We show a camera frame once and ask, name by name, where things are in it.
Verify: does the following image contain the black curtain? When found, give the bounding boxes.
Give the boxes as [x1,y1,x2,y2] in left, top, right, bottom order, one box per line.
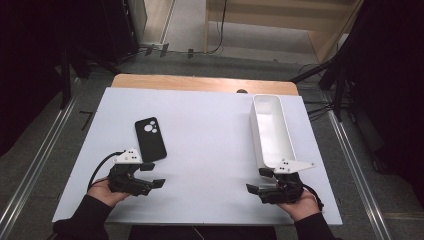
[0,0,71,158]
[344,0,424,209]

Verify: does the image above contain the black phone case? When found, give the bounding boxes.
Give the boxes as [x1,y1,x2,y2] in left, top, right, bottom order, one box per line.
[134,116,168,164]

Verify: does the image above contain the black metal stand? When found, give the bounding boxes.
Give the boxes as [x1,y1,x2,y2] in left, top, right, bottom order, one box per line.
[289,58,349,123]
[59,43,122,110]

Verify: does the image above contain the person's right hand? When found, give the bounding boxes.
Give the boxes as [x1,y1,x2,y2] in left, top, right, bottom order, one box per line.
[278,186,322,223]

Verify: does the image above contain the wooden shelf unit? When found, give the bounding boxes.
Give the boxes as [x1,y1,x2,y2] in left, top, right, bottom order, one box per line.
[204,0,365,64]

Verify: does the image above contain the hanging black cable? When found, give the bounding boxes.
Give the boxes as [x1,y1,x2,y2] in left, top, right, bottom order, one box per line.
[204,0,229,56]

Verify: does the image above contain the wooden table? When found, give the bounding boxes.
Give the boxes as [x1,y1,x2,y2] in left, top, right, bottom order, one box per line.
[110,73,300,97]

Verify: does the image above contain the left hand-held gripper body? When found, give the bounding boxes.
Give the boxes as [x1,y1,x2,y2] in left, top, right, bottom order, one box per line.
[107,147,155,197]

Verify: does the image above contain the aluminium floor rail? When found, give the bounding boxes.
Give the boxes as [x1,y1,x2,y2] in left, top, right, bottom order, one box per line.
[328,109,392,240]
[0,96,82,236]

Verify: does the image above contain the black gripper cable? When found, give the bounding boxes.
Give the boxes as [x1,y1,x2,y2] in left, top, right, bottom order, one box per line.
[303,184,325,212]
[87,150,126,193]

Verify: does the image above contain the white plastic bin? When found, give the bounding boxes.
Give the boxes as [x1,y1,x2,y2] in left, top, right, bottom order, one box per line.
[249,94,297,170]

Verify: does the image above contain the grey cabinet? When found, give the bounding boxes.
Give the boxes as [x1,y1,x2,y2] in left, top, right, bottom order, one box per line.
[128,0,148,45]

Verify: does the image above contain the black floor cables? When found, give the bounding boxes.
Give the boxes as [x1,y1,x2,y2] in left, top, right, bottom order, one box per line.
[298,63,336,123]

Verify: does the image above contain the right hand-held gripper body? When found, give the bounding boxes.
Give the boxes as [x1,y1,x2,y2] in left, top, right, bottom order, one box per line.
[258,159,317,205]

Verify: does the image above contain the person's left hand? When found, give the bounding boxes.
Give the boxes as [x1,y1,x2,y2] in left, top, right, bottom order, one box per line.
[87,178,132,208]

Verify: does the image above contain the black cabinet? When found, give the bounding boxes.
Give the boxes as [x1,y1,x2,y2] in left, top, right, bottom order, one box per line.
[98,0,141,65]

